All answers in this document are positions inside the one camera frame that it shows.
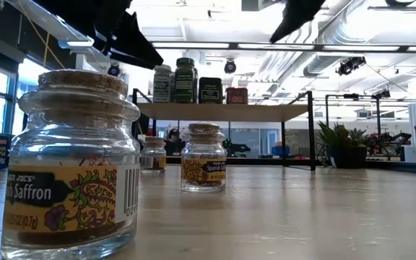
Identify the white-lid bagel seasoning jar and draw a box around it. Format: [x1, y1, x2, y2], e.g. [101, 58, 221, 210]
[152, 64, 173, 105]

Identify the yellow hanging cable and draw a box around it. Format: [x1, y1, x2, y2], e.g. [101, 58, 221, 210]
[16, 0, 66, 69]

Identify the black ceiling fixture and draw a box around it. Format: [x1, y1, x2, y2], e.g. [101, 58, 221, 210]
[367, 0, 416, 19]

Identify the succulent in black pot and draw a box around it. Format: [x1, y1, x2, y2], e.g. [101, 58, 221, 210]
[316, 121, 371, 170]

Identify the green-lid oregano spice jar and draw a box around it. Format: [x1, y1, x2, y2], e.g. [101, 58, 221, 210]
[173, 57, 199, 105]

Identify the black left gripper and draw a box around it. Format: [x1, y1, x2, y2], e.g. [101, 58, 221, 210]
[34, 0, 165, 70]

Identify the wooden shelf black frame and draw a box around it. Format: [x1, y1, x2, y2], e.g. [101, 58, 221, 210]
[131, 88, 317, 171]

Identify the blue background bin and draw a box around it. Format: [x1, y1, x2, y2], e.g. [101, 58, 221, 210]
[271, 144, 292, 157]

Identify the cork-top saffron glass jar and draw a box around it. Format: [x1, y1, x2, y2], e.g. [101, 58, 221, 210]
[0, 68, 142, 260]
[140, 136, 168, 175]
[180, 121, 228, 193]

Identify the black background object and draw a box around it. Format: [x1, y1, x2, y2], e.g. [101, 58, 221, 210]
[225, 139, 251, 159]
[166, 128, 186, 156]

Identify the red and black background robot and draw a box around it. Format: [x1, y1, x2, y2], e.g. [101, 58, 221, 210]
[368, 130, 413, 160]

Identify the long ceiling light bar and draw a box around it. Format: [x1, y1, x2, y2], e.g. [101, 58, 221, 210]
[58, 38, 416, 53]

